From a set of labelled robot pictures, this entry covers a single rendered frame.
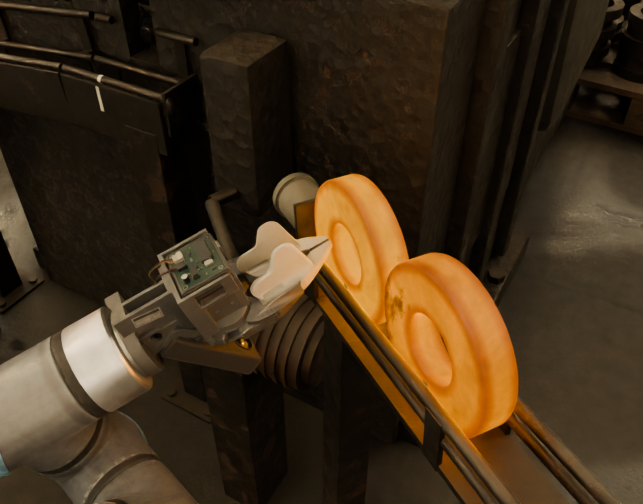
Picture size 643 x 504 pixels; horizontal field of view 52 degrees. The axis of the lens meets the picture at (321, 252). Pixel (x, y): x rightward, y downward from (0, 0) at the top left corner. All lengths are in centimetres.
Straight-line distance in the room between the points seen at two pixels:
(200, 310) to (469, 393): 24
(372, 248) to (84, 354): 27
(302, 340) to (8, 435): 36
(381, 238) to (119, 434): 34
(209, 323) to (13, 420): 18
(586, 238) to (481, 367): 144
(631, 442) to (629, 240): 66
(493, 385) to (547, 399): 99
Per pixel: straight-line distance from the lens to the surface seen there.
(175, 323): 62
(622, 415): 153
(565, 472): 56
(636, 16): 242
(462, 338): 51
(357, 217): 61
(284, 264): 61
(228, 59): 84
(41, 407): 63
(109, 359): 61
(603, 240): 193
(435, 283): 51
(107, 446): 72
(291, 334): 83
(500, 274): 160
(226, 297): 61
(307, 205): 71
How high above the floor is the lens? 115
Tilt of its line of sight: 41 degrees down
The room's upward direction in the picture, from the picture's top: straight up
